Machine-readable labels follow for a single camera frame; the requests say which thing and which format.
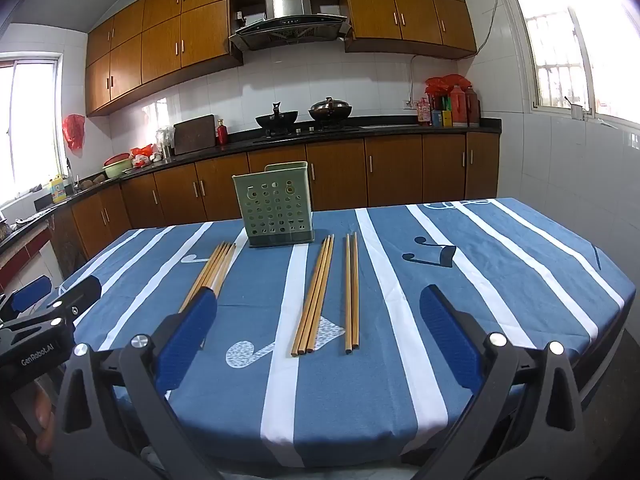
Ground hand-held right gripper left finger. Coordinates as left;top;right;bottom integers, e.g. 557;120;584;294
52;286;221;480

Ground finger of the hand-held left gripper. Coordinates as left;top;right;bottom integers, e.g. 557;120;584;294
0;276;52;322
0;275;103;347

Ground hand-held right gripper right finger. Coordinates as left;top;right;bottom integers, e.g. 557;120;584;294
419;284;588;480

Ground pair of chopsticks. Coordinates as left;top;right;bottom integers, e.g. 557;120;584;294
210;243;237;295

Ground green perforated chopstick holder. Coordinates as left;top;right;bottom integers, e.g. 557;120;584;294
232;161;317;250

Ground person's left hand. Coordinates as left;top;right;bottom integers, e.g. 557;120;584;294
10;389;56;456

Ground blue white striped tablecloth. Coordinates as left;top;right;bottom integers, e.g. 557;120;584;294
60;197;636;471

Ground sink faucet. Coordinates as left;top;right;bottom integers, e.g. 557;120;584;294
65;157;81;196

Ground green basin with red lid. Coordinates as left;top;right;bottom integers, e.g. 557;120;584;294
102;154;133;179

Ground hanging red plastic bag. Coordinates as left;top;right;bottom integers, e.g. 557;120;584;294
62;114;86;151

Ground sliding window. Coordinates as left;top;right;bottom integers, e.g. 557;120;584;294
0;55;66;206

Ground clear glass jar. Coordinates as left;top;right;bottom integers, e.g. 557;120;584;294
156;126;176;158

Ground wooden base cabinets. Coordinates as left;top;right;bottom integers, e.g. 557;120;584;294
0;132;501;281

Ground dark wooden cutting board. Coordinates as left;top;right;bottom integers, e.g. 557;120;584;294
173;114;217;156

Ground black kitchen countertop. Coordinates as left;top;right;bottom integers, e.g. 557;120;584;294
0;117;502;256

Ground red oil bottle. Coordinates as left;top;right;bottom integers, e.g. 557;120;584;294
450;85;468;127

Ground dark red bottle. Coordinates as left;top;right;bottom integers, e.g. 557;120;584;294
465;86;481;127

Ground black wok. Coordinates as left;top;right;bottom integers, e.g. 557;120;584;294
255;102;299;128

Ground gas stove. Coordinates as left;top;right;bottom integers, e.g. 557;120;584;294
252;122;362;145

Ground lidded dark wok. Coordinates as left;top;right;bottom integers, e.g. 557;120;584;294
308;97;353;122

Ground barred window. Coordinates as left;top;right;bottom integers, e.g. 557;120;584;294
502;0;640;131

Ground steel range hood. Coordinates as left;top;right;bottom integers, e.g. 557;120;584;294
229;0;352;52

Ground wooden wall cabinets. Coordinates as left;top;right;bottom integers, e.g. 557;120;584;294
84;0;245;117
342;0;478;60

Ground wall power cable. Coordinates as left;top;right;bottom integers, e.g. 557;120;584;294
410;0;503;103

